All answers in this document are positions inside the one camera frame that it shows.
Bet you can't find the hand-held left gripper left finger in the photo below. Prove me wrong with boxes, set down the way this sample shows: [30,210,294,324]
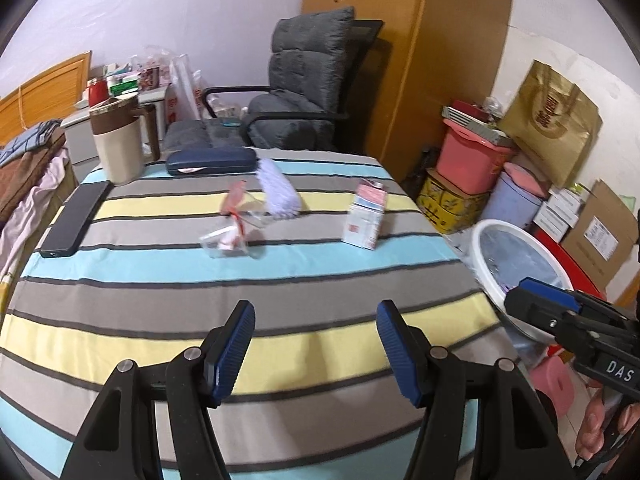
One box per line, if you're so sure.
[60,300,257,480]

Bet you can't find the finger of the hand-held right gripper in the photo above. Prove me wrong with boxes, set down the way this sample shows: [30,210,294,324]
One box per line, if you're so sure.
[504,287,636,346]
[518,278,628,326]

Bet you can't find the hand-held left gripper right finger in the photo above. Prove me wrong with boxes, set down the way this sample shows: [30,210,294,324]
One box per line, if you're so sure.
[375,300,576,480]

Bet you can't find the white round bin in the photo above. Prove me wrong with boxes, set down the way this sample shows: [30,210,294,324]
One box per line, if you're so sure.
[470,219,576,341]

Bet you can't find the person's right hand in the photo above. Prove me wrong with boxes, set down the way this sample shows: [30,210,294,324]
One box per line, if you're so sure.
[575,390,640,466]

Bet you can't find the red plastic container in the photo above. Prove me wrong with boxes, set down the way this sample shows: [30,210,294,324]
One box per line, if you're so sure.
[532,230,608,301]

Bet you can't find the light blue bin liner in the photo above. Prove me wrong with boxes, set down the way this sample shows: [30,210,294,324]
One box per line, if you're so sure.
[477,225,571,321]

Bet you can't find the pink plastic stool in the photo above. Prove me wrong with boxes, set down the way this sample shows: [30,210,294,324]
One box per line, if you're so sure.
[527,357,576,418]

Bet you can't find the white cardboard box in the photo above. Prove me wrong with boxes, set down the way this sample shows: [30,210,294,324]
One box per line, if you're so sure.
[547,187,591,216]
[532,205,576,241]

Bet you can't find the brown cardboard box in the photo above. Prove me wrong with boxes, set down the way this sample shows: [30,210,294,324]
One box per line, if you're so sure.
[560,179,640,293]

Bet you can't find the lavender plastic bin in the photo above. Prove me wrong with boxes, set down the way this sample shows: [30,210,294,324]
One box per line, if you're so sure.
[482,172,543,231]

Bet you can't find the clear plastic snack packet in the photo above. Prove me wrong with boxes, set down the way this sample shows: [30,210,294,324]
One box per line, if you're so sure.
[199,227,263,261]

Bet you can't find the pink lid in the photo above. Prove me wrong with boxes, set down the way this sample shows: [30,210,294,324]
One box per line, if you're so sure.
[502,160,551,198]

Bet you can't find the yellow floral box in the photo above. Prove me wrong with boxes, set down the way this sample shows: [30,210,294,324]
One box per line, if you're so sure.
[417,170,493,233]

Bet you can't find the strawberry milk carton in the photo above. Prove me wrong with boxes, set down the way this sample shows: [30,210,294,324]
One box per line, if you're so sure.
[341,178,390,251]

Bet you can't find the pink plastic bucket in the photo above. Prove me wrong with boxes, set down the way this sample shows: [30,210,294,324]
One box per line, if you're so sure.
[436,120,518,196]

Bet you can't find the red clear plastic wrapper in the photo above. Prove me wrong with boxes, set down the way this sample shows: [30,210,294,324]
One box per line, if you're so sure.
[222,182,273,231]

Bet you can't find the gold paper bag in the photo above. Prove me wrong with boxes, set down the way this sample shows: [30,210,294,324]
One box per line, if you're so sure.
[497,59,603,188]

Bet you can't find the striped flat box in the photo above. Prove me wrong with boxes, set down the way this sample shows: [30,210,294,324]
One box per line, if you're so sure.
[442,107,511,143]

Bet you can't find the dark blue glasses case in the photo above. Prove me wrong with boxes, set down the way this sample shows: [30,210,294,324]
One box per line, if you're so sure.
[166,147,258,177]

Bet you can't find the red box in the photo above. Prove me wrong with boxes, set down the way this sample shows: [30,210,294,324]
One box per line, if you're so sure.
[450,100,493,118]

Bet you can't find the black phone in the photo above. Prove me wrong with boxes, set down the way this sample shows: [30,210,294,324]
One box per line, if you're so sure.
[39,181,112,259]

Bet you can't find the grey seat cushion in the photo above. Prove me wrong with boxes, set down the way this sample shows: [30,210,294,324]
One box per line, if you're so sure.
[164,119,251,153]

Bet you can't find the beige brown jug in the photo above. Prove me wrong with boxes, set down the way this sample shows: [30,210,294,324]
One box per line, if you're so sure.
[89,96,162,186]

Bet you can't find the pale pink bed sheet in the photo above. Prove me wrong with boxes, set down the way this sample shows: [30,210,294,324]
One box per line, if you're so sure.
[0,155,76,311]

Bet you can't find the white nightstand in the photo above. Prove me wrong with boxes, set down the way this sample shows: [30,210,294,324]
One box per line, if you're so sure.
[61,87,168,168]

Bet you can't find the white plastic bag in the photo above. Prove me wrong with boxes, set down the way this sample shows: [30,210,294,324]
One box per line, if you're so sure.
[167,54,206,123]

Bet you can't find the brown blanket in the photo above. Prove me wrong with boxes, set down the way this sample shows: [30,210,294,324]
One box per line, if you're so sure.
[0,135,68,226]

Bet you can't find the wooden wardrobe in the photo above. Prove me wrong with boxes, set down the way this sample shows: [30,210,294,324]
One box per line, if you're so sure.
[302,0,516,186]

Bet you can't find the green white boxes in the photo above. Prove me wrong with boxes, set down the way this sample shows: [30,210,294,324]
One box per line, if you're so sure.
[104,62,168,96]

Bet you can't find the red cup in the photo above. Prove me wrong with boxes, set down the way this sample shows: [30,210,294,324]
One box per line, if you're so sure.
[86,79,108,108]

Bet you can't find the blue striped clothing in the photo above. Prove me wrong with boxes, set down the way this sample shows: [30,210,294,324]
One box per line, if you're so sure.
[0,120,63,166]

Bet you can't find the black office chair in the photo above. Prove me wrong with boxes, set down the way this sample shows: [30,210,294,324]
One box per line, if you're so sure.
[202,19,386,151]

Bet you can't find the wooden headboard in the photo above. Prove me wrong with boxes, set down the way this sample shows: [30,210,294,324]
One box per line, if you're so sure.
[0,50,93,146]

